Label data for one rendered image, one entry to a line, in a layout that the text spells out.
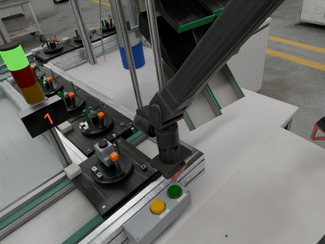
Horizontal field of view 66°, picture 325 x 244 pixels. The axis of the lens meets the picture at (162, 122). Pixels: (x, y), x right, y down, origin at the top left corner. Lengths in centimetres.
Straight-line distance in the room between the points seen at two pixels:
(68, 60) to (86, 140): 103
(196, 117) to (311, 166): 44
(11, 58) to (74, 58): 130
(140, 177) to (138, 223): 15
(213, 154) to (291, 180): 29
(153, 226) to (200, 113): 45
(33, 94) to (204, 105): 59
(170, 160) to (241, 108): 70
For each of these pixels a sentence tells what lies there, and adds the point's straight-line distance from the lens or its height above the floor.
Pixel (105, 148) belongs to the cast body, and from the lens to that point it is 79.
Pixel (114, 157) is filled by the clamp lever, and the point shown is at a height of 107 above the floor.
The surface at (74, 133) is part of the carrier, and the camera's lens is 110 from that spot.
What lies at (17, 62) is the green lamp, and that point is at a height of 138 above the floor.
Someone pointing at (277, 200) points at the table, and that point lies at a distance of 93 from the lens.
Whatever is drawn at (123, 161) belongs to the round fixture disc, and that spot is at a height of 99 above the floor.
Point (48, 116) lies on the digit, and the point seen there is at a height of 121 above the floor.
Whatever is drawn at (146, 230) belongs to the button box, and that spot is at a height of 96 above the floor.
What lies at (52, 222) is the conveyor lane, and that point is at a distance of 91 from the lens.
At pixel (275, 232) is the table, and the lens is 86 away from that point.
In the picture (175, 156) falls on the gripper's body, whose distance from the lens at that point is 64.
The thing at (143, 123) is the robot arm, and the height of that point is 121.
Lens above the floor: 160
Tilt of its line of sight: 38 degrees down
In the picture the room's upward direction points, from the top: 9 degrees counter-clockwise
